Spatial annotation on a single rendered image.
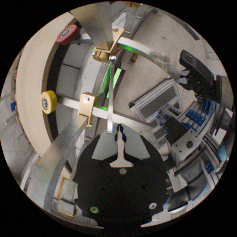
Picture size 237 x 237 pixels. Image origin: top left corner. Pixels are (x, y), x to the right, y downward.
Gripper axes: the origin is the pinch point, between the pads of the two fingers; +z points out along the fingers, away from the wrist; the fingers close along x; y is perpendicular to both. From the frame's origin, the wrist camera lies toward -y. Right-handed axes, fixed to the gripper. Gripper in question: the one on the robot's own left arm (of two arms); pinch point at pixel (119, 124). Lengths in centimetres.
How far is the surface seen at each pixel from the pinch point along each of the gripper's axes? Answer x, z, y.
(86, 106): -10.3, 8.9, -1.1
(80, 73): -24.0, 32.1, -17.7
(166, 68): 14.3, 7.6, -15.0
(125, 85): 12, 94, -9
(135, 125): 6.5, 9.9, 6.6
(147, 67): 45, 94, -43
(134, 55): 23, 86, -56
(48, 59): -23.6, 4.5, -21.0
